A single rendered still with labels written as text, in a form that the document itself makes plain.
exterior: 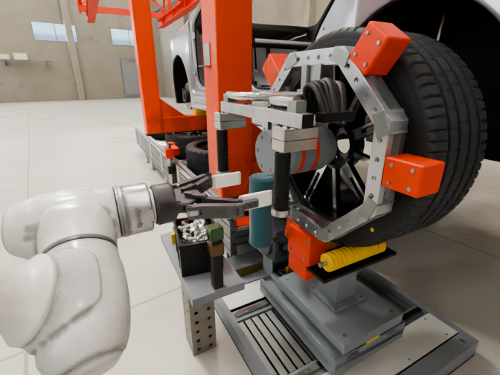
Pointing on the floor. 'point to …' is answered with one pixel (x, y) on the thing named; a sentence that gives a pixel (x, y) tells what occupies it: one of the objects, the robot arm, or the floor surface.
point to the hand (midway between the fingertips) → (249, 187)
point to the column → (199, 325)
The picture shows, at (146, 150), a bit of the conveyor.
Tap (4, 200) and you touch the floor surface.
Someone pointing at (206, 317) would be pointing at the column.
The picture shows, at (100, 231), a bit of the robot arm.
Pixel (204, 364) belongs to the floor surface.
